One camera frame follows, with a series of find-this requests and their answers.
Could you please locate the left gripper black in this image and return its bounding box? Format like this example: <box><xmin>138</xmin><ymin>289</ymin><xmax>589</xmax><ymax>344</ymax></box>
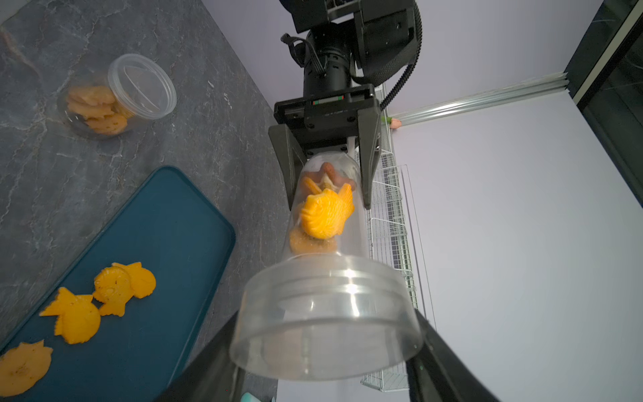
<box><xmin>268</xmin><ymin>84</ymin><xmax>381</xmax><ymax>210</ymax></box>

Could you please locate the teal plastic tray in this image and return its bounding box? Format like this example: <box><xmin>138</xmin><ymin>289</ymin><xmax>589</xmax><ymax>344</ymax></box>
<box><xmin>1</xmin><ymin>167</ymin><xmax>235</xmax><ymax>401</ymax></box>

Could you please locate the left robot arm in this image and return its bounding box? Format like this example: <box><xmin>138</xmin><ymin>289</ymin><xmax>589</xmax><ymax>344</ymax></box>
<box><xmin>269</xmin><ymin>0</ymin><xmax>423</xmax><ymax>209</ymax></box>

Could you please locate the white wire wall shelf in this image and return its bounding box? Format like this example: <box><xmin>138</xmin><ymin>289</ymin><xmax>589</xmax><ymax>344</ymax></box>
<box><xmin>358</xmin><ymin>84</ymin><xmax>438</xmax><ymax>393</ymax></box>

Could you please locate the clear jar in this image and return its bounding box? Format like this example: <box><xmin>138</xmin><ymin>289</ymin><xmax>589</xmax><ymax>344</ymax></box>
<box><xmin>57</xmin><ymin>54</ymin><xmax>177</xmax><ymax>140</ymax></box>
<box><xmin>229</xmin><ymin>152</ymin><xmax>421</xmax><ymax>381</ymax></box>

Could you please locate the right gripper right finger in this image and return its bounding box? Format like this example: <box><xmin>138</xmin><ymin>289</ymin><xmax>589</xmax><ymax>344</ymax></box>
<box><xmin>405</xmin><ymin>311</ymin><xmax>499</xmax><ymax>402</ymax></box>

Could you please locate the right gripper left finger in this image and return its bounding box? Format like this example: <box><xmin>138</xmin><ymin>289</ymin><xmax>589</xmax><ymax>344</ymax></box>
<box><xmin>155</xmin><ymin>313</ymin><xmax>245</xmax><ymax>402</ymax></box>

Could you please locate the round brown cookie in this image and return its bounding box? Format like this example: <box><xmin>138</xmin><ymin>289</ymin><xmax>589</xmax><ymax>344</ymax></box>
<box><xmin>1</xmin><ymin>340</ymin><xmax>53</xmax><ymax>397</ymax></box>

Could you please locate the orange cookie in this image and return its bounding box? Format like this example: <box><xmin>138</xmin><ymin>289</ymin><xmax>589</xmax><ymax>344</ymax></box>
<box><xmin>39</xmin><ymin>287</ymin><xmax>101</xmax><ymax>344</ymax></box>
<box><xmin>93</xmin><ymin>266</ymin><xmax>133</xmax><ymax>317</ymax></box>
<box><xmin>112</xmin><ymin>262</ymin><xmax>157</xmax><ymax>299</ymax></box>

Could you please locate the pink artificial tulip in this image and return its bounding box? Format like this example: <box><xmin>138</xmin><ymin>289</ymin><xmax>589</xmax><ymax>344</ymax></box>
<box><xmin>386</xmin><ymin>117</ymin><xmax>403</xmax><ymax>130</ymax></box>

